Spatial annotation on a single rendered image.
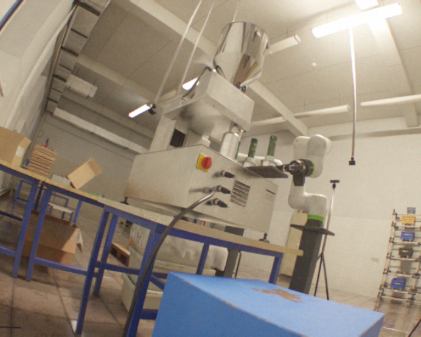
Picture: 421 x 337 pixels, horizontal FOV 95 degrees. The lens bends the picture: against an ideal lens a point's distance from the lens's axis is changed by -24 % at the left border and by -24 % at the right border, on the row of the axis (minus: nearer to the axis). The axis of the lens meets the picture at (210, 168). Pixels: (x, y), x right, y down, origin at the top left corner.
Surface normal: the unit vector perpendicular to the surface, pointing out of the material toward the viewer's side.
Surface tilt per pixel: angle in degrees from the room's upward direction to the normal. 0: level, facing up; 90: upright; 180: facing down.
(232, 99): 90
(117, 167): 90
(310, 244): 90
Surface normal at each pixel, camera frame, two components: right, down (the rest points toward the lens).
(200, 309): -0.73, -0.35
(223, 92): 0.64, -0.03
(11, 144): 0.32, -0.15
